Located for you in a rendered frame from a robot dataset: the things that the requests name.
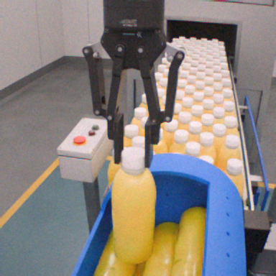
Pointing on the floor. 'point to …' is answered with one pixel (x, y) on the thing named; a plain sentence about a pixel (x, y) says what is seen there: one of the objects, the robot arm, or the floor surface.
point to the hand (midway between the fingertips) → (134, 141)
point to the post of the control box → (92, 201)
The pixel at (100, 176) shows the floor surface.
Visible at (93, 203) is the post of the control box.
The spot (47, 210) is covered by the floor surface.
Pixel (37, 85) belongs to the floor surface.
